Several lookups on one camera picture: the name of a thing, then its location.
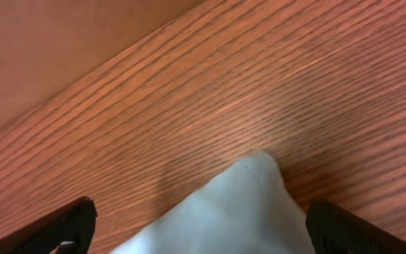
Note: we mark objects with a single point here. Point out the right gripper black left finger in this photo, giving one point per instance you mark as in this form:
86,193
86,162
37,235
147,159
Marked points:
69,229

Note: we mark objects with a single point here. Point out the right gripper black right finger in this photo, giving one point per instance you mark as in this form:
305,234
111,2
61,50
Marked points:
334,230

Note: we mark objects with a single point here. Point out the light blue t-shirt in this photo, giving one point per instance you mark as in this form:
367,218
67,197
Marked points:
245,209

